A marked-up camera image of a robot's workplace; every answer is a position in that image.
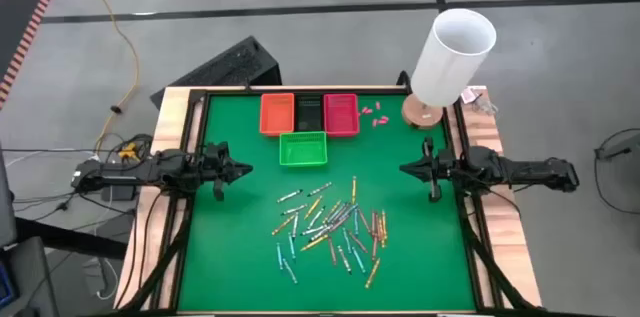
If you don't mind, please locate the green plastic basket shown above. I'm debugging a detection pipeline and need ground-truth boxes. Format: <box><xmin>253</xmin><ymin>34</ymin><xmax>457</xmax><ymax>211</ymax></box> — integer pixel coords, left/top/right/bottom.
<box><xmin>278</xmin><ymin>131</ymin><xmax>329</xmax><ymax>167</ymax></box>

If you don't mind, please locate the grey cabinet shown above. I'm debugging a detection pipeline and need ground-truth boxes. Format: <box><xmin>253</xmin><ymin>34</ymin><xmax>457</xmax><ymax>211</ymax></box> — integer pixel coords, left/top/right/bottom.
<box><xmin>0</xmin><ymin>235</ymin><xmax>59</xmax><ymax>317</ymax></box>

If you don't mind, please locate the green table mat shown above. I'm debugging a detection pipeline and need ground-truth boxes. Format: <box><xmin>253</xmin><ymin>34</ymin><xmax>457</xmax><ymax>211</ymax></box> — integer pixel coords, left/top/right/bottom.
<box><xmin>177</xmin><ymin>92</ymin><xmax>477</xmax><ymax>313</ymax></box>

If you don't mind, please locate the small pink white card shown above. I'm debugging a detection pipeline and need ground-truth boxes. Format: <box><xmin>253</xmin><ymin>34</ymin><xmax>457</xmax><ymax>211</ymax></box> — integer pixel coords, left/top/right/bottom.
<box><xmin>459</xmin><ymin>86</ymin><xmax>484</xmax><ymax>105</ymax></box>

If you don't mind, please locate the white shade table lamp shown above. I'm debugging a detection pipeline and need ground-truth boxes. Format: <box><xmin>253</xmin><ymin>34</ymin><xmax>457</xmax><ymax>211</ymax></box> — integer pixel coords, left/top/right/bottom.
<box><xmin>401</xmin><ymin>8</ymin><xmax>498</xmax><ymax>132</ymax></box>

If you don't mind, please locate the black perforated crate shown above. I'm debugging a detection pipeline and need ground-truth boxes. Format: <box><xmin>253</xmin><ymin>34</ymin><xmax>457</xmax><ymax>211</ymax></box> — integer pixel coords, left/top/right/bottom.
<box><xmin>149</xmin><ymin>35</ymin><xmax>283</xmax><ymax>110</ymax></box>

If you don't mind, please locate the red plastic basket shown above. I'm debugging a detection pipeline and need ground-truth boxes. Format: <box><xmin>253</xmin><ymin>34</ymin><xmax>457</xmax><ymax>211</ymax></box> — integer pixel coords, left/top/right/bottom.
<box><xmin>323</xmin><ymin>93</ymin><xmax>361</xmax><ymax>138</ymax></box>

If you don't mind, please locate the black floor beam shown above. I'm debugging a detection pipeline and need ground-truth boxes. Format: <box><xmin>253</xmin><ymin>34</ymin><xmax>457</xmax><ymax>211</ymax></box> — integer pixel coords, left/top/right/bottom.
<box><xmin>14</xmin><ymin>215</ymin><xmax>129</xmax><ymax>261</ymax></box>

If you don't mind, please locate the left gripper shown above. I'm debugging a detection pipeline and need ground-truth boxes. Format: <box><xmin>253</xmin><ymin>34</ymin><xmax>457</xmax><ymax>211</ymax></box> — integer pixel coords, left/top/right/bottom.
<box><xmin>202</xmin><ymin>154</ymin><xmax>254</xmax><ymax>202</ymax></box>

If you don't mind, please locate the clear plastic bag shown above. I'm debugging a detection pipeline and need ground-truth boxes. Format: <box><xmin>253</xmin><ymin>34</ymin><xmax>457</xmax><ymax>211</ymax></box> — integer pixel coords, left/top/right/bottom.
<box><xmin>472</xmin><ymin>94</ymin><xmax>500</xmax><ymax>117</ymax></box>

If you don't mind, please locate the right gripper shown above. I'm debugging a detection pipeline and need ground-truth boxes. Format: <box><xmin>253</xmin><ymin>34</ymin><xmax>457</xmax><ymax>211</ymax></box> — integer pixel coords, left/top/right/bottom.
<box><xmin>399</xmin><ymin>152</ymin><xmax>454</xmax><ymax>202</ymax></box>

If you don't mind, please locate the black mat orange striped edge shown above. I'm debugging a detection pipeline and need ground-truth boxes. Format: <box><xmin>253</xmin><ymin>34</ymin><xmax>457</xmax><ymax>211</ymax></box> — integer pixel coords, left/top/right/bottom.
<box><xmin>0</xmin><ymin>0</ymin><xmax>53</xmax><ymax>111</ymax></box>

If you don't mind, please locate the yellow extension cable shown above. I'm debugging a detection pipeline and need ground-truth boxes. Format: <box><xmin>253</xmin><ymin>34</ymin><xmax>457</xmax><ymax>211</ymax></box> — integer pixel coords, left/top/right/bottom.
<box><xmin>71</xmin><ymin>0</ymin><xmax>141</xmax><ymax>141</ymax></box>

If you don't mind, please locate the grey upright panel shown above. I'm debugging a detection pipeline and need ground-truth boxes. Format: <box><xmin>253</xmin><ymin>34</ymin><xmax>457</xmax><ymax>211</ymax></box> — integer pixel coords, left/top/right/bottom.
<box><xmin>0</xmin><ymin>144</ymin><xmax>19</xmax><ymax>248</ymax></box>

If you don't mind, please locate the black plastic basket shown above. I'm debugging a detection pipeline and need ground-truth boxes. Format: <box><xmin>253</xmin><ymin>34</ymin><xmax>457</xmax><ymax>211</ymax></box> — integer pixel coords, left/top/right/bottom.
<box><xmin>294</xmin><ymin>94</ymin><xmax>325</xmax><ymax>133</ymax></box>

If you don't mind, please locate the black metal table frame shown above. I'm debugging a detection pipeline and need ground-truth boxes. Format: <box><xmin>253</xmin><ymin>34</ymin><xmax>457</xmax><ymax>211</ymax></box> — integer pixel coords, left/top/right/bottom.
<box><xmin>114</xmin><ymin>70</ymin><xmax>544</xmax><ymax>317</ymax></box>

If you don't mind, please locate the orange plastic basket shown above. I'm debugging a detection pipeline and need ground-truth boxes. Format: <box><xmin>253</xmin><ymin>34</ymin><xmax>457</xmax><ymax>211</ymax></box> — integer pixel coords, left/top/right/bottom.
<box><xmin>259</xmin><ymin>92</ymin><xmax>296</xmax><ymax>137</ymax></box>

